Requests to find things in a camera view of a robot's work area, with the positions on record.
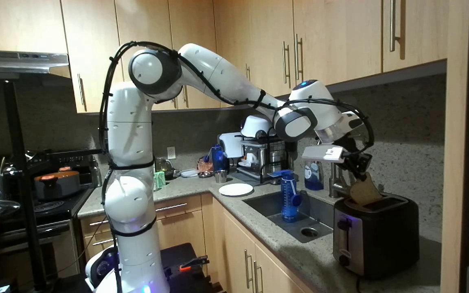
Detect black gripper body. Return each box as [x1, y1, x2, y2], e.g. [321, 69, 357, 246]
[336, 136, 375, 176]

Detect brown slice of bread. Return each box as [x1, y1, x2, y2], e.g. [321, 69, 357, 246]
[347, 176, 386, 209]

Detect black silver toaster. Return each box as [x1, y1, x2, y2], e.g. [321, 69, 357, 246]
[331, 193, 422, 282]

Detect clear blue dish soap bottle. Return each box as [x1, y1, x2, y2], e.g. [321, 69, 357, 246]
[303, 160, 326, 193]

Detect blue plastic water bottle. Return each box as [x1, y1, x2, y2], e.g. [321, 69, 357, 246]
[277, 170, 305, 225]

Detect stainless steel sink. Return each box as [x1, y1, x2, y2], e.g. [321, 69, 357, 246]
[241, 189, 337, 245]

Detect silver coffee machine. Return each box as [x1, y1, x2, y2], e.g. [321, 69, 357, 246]
[233, 134, 287, 188]

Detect white round plate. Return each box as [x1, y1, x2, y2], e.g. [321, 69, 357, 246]
[217, 183, 256, 199]

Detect white kettle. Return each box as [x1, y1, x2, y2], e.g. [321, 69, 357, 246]
[217, 131, 246, 163]

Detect dark blue countertop container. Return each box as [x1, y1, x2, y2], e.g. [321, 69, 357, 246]
[210, 142, 230, 176]

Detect light wood base cabinets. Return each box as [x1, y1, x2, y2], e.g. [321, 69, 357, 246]
[78, 193, 315, 293]

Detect orange countertop item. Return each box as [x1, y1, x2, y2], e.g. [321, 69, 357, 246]
[194, 155, 215, 181]

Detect grey pot with lid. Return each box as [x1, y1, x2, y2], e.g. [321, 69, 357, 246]
[31, 165, 83, 204]

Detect black stand pole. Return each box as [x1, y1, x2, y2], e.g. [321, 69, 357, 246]
[0, 77, 49, 292]

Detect black kitchen stove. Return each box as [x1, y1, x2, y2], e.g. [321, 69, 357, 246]
[0, 152, 98, 293]

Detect silver range hood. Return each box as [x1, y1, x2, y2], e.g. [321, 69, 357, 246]
[0, 48, 72, 79]

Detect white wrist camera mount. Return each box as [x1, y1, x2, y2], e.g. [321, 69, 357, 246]
[300, 144, 352, 167]

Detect light wood wall cabinets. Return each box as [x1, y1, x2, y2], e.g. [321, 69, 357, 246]
[0, 0, 469, 116]

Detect red handled tool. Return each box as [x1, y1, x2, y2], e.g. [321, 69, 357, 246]
[178, 255, 212, 274]

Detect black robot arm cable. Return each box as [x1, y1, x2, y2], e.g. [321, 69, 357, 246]
[96, 40, 378, 293]

